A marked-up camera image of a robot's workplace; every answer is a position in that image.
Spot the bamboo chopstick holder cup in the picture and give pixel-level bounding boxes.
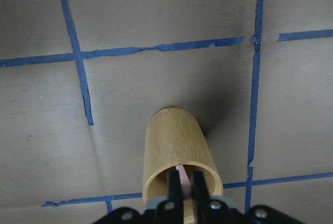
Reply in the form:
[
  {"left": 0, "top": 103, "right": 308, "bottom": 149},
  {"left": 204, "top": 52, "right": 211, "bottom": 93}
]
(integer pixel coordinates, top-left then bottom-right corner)
[{"left": 142, "top": 107, "right": 224, "bottom": 224}]

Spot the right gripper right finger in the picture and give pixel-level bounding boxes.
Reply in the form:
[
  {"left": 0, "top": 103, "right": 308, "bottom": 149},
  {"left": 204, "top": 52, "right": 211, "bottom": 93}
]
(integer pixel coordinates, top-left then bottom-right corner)
[{"left": 192, "top": 170, "right": 297, "bottom": 223}]

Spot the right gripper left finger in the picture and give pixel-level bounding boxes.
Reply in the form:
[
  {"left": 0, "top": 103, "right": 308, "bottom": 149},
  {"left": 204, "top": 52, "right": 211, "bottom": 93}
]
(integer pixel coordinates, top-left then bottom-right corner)
[{"left": 97, "top": 170, "right": 184, "bottom": 223}]

